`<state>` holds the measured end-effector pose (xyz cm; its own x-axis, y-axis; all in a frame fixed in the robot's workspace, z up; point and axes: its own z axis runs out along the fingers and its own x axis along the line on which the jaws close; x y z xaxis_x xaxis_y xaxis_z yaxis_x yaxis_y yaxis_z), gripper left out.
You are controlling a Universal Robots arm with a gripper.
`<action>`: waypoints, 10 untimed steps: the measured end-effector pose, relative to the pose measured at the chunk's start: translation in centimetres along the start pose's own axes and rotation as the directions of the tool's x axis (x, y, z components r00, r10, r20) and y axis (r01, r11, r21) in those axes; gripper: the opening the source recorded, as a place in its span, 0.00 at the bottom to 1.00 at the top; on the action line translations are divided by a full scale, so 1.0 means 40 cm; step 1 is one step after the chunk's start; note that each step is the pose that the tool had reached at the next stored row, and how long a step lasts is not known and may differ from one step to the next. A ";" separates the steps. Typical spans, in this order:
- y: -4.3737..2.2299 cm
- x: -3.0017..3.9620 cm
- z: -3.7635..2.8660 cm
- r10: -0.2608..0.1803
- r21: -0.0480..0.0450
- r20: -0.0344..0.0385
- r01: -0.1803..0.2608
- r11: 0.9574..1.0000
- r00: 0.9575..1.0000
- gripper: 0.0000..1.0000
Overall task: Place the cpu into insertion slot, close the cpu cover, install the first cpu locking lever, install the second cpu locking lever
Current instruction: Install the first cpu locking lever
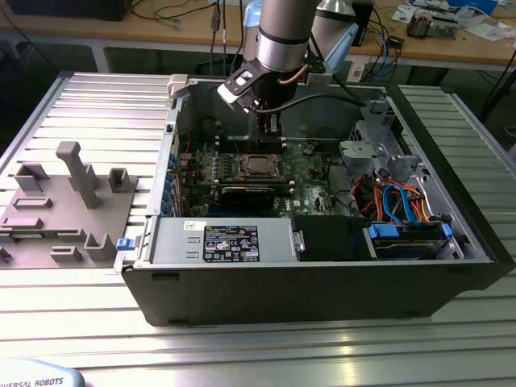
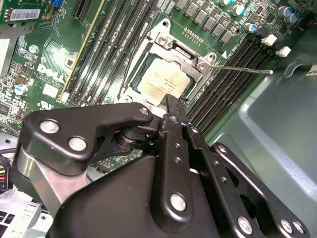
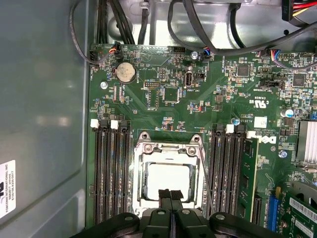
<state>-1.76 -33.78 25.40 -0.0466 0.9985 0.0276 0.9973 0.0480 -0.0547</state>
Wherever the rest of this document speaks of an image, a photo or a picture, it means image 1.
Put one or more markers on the grey electronic device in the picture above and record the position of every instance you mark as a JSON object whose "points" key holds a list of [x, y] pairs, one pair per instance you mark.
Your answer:
{"points": [[443, 28]]}

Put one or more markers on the black box on desk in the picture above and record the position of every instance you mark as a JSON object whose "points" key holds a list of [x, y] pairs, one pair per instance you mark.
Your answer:
{"points": [[68, 10]]}

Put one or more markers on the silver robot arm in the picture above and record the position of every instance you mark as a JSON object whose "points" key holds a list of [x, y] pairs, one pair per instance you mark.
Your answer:
{"points": [[282, 48]]}

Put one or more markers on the round coin cell battery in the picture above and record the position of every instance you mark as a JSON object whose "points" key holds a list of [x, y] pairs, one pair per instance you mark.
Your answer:
{"points": [[308, 150]]}

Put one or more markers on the silver metal drive cage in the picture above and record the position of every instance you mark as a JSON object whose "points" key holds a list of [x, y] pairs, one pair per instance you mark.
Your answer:
{"points": [[359, 151]]}

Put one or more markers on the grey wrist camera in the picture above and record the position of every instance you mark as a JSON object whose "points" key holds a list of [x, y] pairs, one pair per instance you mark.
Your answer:
{"points": [[318, 80]]}

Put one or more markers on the metal CPU cooler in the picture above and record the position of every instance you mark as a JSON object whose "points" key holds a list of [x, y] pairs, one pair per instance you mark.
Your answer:
{"points": [[419, 26]]}

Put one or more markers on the black plastic shroud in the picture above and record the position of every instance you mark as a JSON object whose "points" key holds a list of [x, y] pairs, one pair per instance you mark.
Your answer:
{"points": [[326, 238]]}

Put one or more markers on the blue expansion slot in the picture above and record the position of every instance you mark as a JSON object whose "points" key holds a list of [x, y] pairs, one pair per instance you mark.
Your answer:
{"points": [[215, 210]]}

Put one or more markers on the grey power supply unit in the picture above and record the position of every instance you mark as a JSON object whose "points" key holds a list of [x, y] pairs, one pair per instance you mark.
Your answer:
{"points": [[173, 242]]}

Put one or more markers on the hard disk in blue carrier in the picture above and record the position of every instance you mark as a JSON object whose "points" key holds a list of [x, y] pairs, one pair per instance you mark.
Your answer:
{"points": [[403, 246]]}

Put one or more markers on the green motherboard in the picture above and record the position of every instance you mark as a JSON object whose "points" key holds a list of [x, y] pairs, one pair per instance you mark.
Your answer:
{"points": [[310, 193]]}

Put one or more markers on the CPU socket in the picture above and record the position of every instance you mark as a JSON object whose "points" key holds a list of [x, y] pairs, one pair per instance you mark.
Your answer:
{"points": [[240, 176]]}

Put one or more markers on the black RAM slot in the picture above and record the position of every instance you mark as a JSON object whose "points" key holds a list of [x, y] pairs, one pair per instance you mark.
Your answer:
{"points": [[245, 150], [258, 184], [245, 142]]}

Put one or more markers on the blue cardboard box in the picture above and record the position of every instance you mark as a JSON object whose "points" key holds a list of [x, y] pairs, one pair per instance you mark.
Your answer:
{"points": [[475, 4]]}

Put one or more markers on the black graphics card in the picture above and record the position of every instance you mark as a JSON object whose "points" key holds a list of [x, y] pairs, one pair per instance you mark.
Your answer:
{"points": [[246, 198]]}

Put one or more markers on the white paper tag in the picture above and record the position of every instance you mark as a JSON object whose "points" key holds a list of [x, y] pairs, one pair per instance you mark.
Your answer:
{"points": [[356, 72]]}

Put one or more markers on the pale grey case latch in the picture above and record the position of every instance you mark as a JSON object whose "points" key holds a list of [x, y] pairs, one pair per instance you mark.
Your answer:
{"points": [[177, 84]]}

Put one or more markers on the tall black box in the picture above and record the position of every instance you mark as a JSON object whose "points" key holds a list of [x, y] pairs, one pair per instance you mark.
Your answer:
{"points": [[364, 16]]}

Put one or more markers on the wooden desk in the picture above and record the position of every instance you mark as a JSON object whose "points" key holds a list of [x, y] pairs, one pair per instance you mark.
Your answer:
{"points": [[161, 30]]}

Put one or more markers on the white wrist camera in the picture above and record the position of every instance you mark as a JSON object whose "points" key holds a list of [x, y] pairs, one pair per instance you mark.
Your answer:
{"points": [[231, 94]]}

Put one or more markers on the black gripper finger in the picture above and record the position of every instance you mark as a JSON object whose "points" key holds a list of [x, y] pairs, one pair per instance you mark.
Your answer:
{"points": [[270, 133]]}

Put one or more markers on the small black adapter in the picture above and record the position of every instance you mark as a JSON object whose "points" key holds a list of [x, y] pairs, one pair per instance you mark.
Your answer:
{"points": [[395, 42]]}

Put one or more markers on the blue release latch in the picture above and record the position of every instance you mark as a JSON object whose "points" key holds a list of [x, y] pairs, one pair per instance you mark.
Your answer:
{"points": [[123, 244]]}

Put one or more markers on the grey parts rack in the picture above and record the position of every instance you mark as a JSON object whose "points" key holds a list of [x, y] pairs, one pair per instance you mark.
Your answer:
{"points": [[60, 217]]}

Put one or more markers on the silver topped CPU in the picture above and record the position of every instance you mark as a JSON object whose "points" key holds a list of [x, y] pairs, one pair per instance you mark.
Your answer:
{"points": [[258, 163]]}

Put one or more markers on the white papers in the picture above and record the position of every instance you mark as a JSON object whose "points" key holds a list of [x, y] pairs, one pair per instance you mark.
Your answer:
{"points": [[489, 31]]}

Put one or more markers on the black PC case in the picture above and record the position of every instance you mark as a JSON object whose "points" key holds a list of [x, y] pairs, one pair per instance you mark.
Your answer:
{"points": [[282, 294]]}

